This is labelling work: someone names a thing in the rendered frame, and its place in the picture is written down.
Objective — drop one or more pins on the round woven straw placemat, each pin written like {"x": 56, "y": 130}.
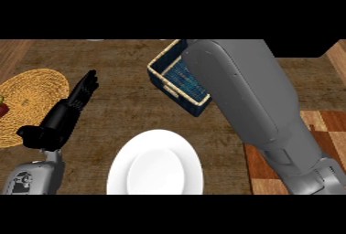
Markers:
{"x": 32, "y": 97}

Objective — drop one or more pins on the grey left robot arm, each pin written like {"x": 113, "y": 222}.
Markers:
{"x": 32, "y": 179}

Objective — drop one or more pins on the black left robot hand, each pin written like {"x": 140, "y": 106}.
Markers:
{"x": 59, "y": 122}

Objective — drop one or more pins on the checkered wooden cutting board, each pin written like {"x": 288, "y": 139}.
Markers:
{"x": 270, "y": 173}

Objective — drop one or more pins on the black appliance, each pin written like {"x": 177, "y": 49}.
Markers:
{"x": 302, "y": 47}

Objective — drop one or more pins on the white round plate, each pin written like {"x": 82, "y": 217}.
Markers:
{"x": 156, "y": 164}

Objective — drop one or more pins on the red fruit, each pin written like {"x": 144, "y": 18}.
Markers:
{"x": 4, "y": 108}

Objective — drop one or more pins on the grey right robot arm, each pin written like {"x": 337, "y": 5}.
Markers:
{"x": 252, "y": 100}

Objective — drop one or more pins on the dark blue wicker basket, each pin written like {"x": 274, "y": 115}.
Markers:
{"x": 181, "y": 77}

